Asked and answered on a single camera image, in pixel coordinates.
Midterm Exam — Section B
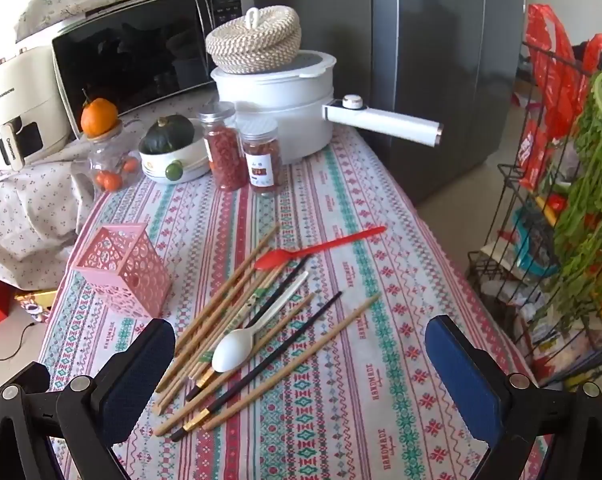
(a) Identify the woven straw lid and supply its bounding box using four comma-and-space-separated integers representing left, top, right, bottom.
205, 7, 302, 75

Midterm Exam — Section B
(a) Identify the clear jar of red berries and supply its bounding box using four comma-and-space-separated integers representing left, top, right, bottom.
198, 101, 249, 192

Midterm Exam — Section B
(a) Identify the bundle of wooden chopsticks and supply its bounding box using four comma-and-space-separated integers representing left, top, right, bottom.
152, 224, 316, 437

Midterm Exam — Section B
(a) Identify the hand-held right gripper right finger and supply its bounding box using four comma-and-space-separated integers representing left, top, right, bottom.
423, 314, 602, 480

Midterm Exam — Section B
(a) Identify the red snack packet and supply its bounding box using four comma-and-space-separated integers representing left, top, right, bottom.
516, 120, 557, 191

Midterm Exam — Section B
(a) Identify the red plastic spoon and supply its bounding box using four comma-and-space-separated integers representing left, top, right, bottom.
254, 225, 388, 271

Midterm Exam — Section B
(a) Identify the white air fryer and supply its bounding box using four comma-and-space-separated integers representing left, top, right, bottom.
0, 44, 79, 173

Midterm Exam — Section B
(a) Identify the red plastic bag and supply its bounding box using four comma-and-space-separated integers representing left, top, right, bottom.
524, 4, 589, 126

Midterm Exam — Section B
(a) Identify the white ceramic pot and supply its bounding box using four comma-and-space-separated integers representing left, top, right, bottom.
138, 119, 213, 184

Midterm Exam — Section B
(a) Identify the black microwave oven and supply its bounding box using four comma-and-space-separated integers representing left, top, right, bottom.
51, 0, 256, 138

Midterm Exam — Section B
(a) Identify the clear jar with small oranges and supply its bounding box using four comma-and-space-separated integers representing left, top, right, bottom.
71, 122, 142, 193

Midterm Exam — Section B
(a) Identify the patterned striped tablecloth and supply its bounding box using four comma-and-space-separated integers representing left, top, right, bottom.
38, 110, 552, 480

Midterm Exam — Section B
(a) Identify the green squash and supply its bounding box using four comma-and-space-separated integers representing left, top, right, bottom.
146, 115, 196, 155

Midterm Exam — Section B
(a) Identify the white plastic spoon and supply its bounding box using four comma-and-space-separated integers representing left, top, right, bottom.
212, 271, 309, 374

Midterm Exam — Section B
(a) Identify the clear jar with label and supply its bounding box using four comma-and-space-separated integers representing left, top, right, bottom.
239, 120, 285, 196

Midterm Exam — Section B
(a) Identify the white electric cooking pot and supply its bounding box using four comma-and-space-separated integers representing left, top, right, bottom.
210, 49, 444, 165

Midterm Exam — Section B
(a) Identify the green leafy vegetable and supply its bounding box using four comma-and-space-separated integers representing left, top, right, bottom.
551, 67, 602, 331

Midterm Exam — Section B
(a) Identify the white floral cloth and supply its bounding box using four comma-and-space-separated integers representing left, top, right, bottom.
0, 140, 112, 291

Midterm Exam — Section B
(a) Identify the orange fruit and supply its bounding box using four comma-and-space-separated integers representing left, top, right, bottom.
80, 89, 119, 137

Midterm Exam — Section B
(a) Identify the grey refrigerator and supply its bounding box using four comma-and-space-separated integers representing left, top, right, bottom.
253, 0, 527, 208

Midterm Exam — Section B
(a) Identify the single light wooden chopstick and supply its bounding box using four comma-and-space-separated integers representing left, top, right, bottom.
202, 294, 382, 432

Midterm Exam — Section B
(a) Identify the black chopstick with gold band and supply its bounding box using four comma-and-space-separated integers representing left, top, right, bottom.
186, 255, 312, 402
171, 291, 343, 442

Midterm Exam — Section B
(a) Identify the black wire rack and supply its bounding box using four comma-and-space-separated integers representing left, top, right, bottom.
466, 40, 602, 396

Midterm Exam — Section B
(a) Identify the pink perforated utensil holder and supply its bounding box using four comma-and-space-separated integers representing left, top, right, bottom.
70, 223, 173, 319

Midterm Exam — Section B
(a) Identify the blue snack packet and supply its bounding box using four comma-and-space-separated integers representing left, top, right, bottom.
511, 207, 562, 273

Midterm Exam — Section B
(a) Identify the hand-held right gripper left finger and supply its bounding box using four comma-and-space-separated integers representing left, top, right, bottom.
0, 317, 177, 480

